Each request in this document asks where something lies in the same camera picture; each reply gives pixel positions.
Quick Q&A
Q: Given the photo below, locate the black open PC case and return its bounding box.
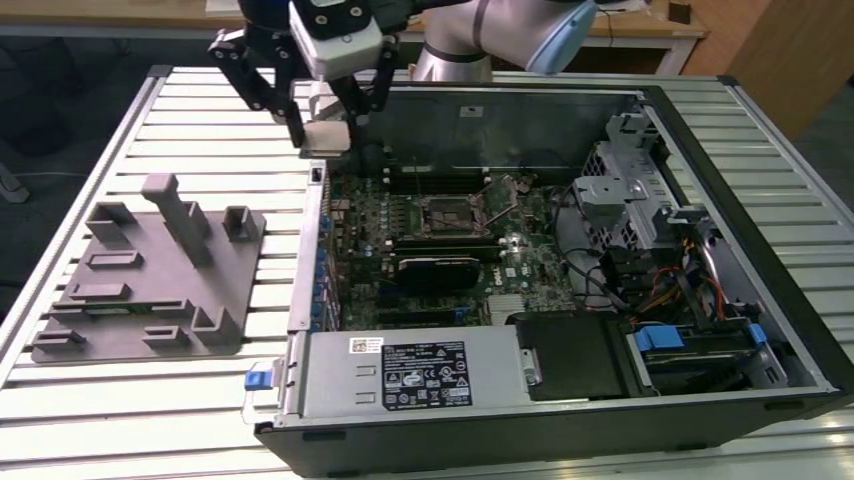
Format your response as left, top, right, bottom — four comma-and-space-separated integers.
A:
252, 74, 854, 479

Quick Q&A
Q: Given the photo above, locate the black graphics card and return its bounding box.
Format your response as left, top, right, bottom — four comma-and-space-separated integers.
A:
396, 254, 481, 292

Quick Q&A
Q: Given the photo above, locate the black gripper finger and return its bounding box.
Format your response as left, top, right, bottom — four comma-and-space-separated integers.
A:
331, 34, 397, 133
205, 28, 309, 150

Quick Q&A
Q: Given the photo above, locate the wooden desk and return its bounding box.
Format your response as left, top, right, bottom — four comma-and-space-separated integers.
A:
0, 0, 708, 66

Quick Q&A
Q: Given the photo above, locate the black plastic shroud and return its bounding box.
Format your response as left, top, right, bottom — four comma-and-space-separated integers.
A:
512, 309, 646, 401

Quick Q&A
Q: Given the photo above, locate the green RAM stick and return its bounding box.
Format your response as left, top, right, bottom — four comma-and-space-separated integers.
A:
78, 303, 155, 317

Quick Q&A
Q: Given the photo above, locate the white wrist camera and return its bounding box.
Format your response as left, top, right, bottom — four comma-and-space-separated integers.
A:
288, 0, 396, 81

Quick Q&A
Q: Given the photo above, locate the black RAM slot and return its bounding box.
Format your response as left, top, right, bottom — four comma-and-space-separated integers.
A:
396, 247, 501, 262
383, 167, 493, 177
392, 237, 499, 251
383, 173, 493, 183
383, 179, 493, 189
383, 185, 493, 196

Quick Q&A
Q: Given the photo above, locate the wooden cabinet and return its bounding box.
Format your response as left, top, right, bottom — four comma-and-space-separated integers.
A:
679, 0, 854, 146

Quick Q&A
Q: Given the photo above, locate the small silver heatsink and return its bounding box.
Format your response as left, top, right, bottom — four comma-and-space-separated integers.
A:
488, 294, 529, 325

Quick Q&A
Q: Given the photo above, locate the grey parts rack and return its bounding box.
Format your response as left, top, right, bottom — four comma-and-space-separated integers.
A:
29, 173, 268, 366

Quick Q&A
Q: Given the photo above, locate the green motherboard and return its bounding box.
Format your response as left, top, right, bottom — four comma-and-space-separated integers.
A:
319, 169, 582, 331

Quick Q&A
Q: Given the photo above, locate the yellow wire bundle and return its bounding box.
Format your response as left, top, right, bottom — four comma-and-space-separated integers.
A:
639, 267, 688, 314

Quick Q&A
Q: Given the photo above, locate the grey case bracket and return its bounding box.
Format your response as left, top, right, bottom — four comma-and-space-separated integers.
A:
308, 79, 349, 135

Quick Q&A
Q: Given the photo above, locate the orange wire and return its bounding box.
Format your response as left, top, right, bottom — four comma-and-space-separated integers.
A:
703, 274, 730, 322

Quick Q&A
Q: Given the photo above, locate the silver CPU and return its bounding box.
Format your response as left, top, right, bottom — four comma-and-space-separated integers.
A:
297, 121, 353, 160

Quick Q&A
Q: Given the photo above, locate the grey power supply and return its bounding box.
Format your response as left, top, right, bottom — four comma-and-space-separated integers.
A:
292, 327, 535, 419

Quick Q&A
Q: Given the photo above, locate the silver drive cage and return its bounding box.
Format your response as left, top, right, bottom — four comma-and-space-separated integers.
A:
570, 112, 712, 251

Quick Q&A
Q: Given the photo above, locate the hard disk in blue carrier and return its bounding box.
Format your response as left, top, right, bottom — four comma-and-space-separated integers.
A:
626, 322, 768, 396

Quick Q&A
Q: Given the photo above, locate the grey floor stand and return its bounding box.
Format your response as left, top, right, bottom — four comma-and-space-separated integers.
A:
0, 162, 32, 205

